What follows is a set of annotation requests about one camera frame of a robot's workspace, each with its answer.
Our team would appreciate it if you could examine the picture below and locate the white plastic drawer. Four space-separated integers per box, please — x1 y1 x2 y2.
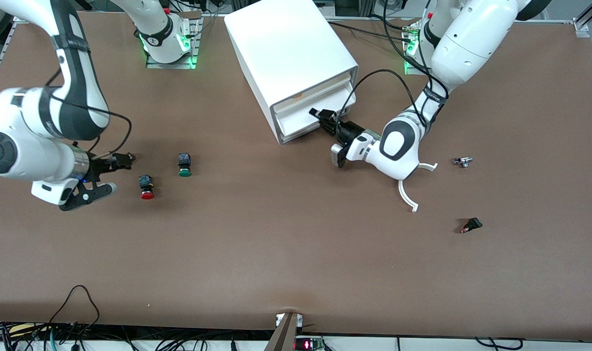
276 90 357 143

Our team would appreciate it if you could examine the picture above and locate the red mushroom push button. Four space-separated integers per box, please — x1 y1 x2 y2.
138 175 155 200

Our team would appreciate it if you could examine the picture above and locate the white drawer with orange dot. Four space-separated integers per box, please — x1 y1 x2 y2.
272 72 359 117

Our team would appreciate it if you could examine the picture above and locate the white drawer cabinet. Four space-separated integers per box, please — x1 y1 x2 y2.
224 0 360 145

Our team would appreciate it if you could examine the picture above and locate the white semicircular plastic clamp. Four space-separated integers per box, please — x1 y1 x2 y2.
398 162 439 213

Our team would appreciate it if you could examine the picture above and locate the device with red display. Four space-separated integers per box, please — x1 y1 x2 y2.
294 336 323 351

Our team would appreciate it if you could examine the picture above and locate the black right camera mount bracket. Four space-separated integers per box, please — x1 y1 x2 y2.
59 181 117 212

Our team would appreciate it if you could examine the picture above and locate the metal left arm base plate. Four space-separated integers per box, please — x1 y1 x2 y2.
404 22 456 77

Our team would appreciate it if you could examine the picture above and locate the thin black cable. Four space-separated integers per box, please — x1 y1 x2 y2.
325 19 413 44

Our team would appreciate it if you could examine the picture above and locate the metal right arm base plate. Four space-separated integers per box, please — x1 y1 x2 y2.
146 12 201 70

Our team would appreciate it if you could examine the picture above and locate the black looped cable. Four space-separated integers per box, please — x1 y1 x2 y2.
47 285 101 337

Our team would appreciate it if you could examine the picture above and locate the tangled black cable bundle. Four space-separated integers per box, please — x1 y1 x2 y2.
0 321 277 351

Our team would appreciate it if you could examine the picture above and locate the grey camera support post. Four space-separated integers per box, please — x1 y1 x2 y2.
264 312 304 351

